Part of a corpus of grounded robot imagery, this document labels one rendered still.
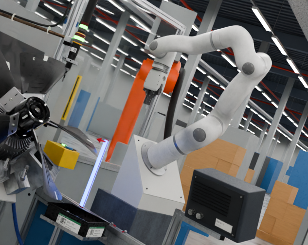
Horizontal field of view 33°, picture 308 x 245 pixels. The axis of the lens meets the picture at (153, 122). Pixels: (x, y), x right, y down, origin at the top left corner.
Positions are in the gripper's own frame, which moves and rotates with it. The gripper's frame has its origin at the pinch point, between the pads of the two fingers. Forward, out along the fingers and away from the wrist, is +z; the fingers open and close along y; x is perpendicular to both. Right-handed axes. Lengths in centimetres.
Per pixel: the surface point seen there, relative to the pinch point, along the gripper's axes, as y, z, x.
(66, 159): 21.2, 41.1, 16.1
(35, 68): 17, 6, 54
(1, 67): 6, 11, 75
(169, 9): 263, -125, -244
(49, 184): -23, 45, 55
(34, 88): 9, 14, 56
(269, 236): 331, 131, -804
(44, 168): -20, 40, 58
